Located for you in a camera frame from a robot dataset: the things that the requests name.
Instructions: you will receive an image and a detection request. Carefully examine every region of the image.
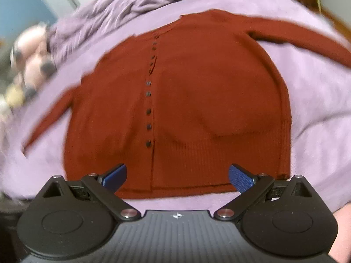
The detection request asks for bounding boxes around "red knit cardigan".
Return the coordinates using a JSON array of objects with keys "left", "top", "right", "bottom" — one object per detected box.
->
[{"left": 24, "top": 10, "right": 350, "bottom": 199}]

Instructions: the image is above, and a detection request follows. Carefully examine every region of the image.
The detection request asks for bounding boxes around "purple bed sheet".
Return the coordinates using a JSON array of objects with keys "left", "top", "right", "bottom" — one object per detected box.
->
[{"left": 0, "top": 0, "right": 351, "bottom": 220}]

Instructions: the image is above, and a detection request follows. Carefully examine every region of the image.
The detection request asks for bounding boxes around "pink plush pig toy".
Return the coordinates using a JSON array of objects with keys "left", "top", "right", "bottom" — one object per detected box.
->
[{"left": 10, "top": 23, "right": 57, "bottom": 99}]

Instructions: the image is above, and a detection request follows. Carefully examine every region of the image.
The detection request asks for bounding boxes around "beige plush toy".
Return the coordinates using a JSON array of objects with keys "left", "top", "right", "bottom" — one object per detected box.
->
[{"left": 1, "top": 84, "right": 25, "bottom": 120}]

